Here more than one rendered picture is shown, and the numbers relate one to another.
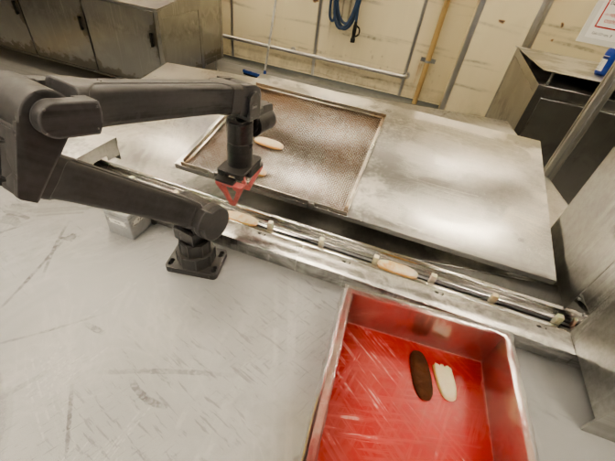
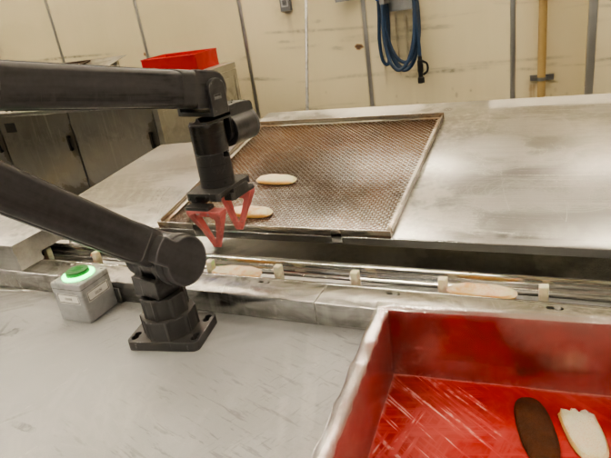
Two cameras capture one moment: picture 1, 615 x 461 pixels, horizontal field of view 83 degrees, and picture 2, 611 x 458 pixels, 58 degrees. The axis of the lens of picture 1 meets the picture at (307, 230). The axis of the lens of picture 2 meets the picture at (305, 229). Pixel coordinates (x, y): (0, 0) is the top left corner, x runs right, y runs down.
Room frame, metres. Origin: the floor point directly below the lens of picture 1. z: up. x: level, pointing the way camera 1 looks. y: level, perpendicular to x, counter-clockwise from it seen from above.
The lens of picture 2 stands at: (-0.14, -0.16, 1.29)
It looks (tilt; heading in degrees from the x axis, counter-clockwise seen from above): 23 degrees down; 14
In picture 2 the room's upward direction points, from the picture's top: 9 degrees counter-clockwise
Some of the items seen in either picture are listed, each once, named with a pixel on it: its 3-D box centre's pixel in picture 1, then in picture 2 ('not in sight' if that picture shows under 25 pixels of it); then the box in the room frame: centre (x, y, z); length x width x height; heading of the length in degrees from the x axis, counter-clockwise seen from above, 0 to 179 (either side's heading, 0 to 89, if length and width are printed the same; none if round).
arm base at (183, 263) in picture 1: (196, 250); (168, 313); (0.54, 0.25, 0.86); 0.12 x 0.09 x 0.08; 88
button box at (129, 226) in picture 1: (130, 220); (88, 300); (0.62, 0.44, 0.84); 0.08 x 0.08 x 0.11; 77
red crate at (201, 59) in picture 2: not in sight; (180, 62); (4.19, 1.71, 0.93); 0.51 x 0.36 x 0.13; 81
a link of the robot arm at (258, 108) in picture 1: (250, 110); (219, 111); (0.73, 0.17, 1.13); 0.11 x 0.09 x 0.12; 156
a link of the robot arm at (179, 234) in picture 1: (197, 219); (164, 263); (0.56, 0.24, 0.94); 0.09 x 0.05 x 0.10; 156
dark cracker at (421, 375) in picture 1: (421, 373); (535, 427); (0.34, -0.26, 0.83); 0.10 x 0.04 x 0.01; 2
